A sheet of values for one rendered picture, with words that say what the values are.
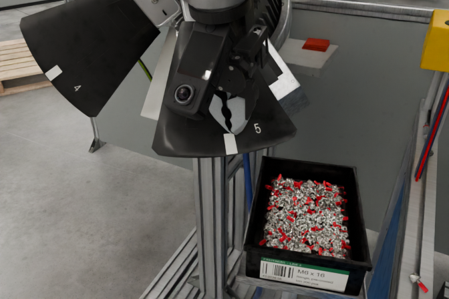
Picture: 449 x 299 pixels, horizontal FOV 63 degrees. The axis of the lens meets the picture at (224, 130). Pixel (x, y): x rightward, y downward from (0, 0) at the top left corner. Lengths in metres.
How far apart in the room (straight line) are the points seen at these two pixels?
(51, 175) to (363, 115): 1.65
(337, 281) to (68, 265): 1.35
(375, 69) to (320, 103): 0.25
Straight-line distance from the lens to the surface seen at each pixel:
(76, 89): 0.78
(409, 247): 0.60
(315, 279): 0.56
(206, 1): 0.40
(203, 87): 0.40
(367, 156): 1.57
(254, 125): 0.57
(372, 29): 1.37
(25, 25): 0.81
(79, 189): 2.10
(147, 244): 1.72
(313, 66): 1.15
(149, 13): 0.73
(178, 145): 0.54
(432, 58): 0.87
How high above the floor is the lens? 1.27
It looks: 32 degrees down
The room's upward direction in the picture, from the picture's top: straight up
